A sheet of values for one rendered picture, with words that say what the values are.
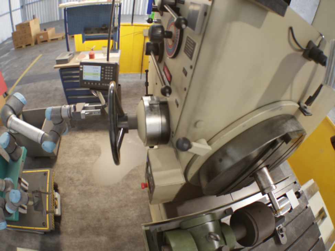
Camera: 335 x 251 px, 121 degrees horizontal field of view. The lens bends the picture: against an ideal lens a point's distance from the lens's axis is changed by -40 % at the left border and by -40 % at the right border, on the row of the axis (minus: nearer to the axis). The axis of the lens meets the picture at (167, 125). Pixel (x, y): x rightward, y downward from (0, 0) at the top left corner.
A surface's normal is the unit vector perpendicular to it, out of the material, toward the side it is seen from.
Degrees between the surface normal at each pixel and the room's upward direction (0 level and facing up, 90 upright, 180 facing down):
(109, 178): 0
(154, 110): 20
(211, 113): 90
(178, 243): 25
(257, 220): 6
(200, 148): 90
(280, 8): 90
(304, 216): 0
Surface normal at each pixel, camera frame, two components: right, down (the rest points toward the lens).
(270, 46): 0.23, 0.73
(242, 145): -0.64, -0.38
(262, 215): 0.12, -0.79
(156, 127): 0.28, 0.26
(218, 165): -0.84, -0.18
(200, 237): -0.25, -0.59
